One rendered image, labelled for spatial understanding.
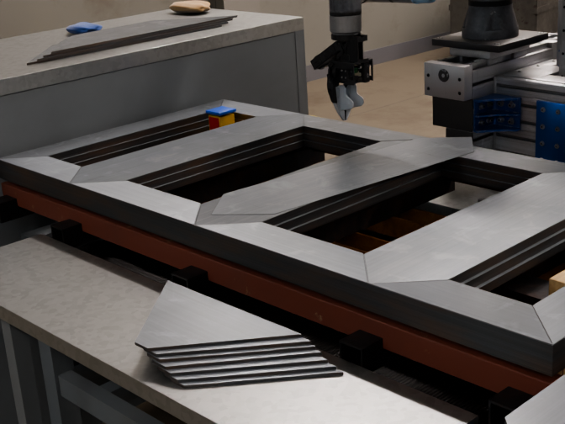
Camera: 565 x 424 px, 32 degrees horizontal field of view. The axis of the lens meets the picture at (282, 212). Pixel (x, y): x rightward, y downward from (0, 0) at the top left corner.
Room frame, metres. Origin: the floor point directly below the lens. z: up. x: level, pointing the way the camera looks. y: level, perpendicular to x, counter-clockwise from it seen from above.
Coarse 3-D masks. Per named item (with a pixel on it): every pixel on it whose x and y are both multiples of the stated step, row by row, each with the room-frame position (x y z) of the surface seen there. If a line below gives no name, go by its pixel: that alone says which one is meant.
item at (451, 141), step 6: (420, 138) 2.28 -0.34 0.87; (426, 138) 2.28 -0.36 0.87; (432, 138) 2.27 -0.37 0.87; (438, 138) 2.27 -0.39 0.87; (444, 138) 2.27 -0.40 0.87; (450, 138) 2.26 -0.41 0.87; (456, 138) 2.26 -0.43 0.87; (444, 144) 2.21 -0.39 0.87; (450, 144) 2.21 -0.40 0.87; (456, 144) 2.21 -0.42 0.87; (462, 144) 2.20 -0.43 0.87; (468, 144) 2.20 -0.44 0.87; (468, 150) 2.15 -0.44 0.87
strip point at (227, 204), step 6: (222, 198) 1.93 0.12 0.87; (228, 198) 1.92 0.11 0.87; (234, 198) 1.92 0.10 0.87; (222, 204) 1.88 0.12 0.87; (228, 204) 1.88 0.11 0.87; (234, 204) 1.88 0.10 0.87; (240, 204) 1.88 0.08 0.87; (246, 204) 1.87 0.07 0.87; (216, 210) 1.85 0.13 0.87; (222, 210) 1.85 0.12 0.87; (228, 210) 1.84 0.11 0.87; (234, 210) 1.84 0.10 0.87; (240, 210) 1.84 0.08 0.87; (246, 210) 1.84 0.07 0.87; (252, 210) 1.83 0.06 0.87; (258, 210) 1.83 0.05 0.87; (264, 210) 1.83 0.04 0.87
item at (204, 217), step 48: (96, 144) 2.44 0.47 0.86; (144, 144) 2.52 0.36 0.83; (288, 144) 2.43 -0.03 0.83; (336, 144) 2.38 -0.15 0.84; (384, 144) 2.25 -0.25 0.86; (48, 192) 2.18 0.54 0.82; (384, 192) 2.00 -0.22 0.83; (192, 240) 1.78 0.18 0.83; (528, 240) 1.60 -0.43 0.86; (336, 288) 1.50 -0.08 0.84; (480, 288) 1.48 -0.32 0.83; (480, 336) 1.29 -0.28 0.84
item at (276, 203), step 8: (232, 192) 1.96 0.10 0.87; (240, 192) 1.96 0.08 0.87; (248, 192) 1.95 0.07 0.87; (256, 192) 1.95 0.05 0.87; (264, 192) 1.95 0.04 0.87; (272, 192) 1.94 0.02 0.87; (248, 200) 1.90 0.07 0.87; (256, 200) 1.90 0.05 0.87; (264, 200) 1.89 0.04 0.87; (272, 200) 1.89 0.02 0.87; (280, 200) 1.89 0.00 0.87; (288, 200) 1.88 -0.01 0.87; (296, 200) 1.88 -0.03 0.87; (264, 208) 1.85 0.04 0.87; (272, 208) 1.84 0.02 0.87; (280, 208) 1.84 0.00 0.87; (288, 208) 1.84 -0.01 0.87
